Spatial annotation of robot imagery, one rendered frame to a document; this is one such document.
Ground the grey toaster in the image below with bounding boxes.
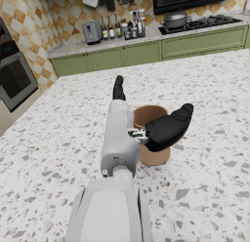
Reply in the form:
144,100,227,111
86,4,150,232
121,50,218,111
81,20,104,46

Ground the grey cooking pot with lid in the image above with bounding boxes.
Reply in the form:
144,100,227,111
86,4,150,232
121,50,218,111
160,10,192,30

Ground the green kitchen cabinet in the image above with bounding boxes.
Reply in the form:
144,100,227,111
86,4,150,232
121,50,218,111
50,23,250,78

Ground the hanging black utensil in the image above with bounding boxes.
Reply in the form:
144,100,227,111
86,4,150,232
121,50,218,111
104,0,117,12

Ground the brown cup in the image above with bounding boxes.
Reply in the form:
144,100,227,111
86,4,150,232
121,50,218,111
132,104,172,167

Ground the dark glass bottle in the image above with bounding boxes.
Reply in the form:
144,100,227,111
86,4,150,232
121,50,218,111
100,15,109,41
113,11,123,38
106,13,116,40

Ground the black spice rack with jars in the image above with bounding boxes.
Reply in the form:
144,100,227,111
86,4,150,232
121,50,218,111
122,9,147,41

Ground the black gas stove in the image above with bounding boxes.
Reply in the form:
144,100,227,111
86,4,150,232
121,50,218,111
158,14,244,36

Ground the built-in black oven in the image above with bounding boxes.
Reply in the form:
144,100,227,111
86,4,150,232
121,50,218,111
0,18,39,113

